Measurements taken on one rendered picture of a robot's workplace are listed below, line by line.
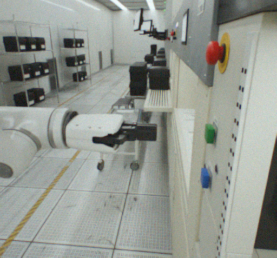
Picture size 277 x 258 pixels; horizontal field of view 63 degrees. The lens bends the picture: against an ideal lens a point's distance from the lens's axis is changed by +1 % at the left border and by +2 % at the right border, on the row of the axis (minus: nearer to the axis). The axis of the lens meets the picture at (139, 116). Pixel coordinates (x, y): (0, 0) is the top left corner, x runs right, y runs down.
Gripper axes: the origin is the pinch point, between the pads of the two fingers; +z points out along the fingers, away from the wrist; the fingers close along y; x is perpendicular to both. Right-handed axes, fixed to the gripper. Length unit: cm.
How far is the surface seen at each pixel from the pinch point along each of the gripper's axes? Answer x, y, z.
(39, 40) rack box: 17, -415, -245
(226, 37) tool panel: 17.8, 1.1, 12.9
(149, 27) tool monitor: 43, -439, -27
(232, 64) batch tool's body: 13.9, 5.6, 13.1
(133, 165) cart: -112, -176, -26
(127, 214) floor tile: -120, -110, -22
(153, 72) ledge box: -18, -234, -8
